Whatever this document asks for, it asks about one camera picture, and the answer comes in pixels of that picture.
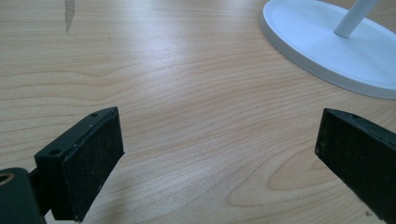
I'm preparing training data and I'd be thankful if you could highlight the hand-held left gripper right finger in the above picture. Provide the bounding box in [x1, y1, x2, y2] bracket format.
[314, 107, 396, 224]

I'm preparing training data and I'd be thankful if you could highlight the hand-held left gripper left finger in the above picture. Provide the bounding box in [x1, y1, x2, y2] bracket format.
[34, 105, 125, 223]

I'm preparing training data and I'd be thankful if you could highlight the white hook rack stand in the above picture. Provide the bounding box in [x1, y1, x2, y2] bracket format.
[259, 0, 396, 101]

